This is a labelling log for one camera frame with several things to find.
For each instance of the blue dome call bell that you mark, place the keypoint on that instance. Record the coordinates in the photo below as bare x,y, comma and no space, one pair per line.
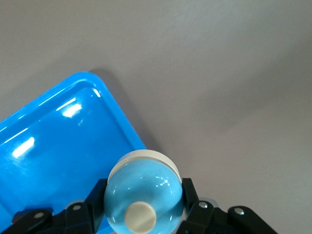
146,185

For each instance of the blue plastic tray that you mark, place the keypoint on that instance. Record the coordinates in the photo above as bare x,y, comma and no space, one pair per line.
61,151

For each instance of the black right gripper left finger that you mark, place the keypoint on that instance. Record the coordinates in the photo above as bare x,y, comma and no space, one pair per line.
61,221

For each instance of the brown table cover mat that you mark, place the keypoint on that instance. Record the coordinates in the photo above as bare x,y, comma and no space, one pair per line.
195,73

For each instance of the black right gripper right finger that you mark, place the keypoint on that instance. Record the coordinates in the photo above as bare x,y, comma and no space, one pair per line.
212,221

